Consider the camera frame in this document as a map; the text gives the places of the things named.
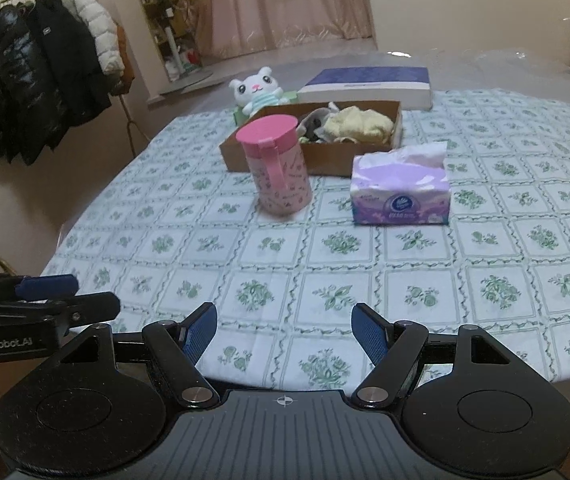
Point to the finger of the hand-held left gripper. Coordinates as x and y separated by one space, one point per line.
90 307
47 285

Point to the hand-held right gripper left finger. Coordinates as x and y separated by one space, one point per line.
202 332

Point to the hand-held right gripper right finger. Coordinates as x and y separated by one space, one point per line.
367 332

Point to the brown cardboard box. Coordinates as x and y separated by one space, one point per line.
335 160

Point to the pale yellow towel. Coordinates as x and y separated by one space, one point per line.
360 122

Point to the purple tissue pack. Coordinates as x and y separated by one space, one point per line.
400 195

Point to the pink lidded cup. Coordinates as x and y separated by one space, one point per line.
285 180

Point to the metal clothes rack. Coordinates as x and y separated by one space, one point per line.
129 115

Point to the shiny black puffer jacket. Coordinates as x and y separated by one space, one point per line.
0 90

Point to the small green box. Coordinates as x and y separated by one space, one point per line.
239 116

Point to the orange jacket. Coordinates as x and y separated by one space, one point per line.
127 70

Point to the matte black jacket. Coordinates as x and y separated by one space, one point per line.
60 55

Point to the standing fan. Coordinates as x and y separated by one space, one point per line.
187 82

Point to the white plush bunny toy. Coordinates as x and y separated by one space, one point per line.
255 85

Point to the flat blue white box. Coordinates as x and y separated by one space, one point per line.
365 76

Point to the white puffer jacket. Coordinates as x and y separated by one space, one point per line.
100 30

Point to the pink curtain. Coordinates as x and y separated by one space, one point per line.
290 5

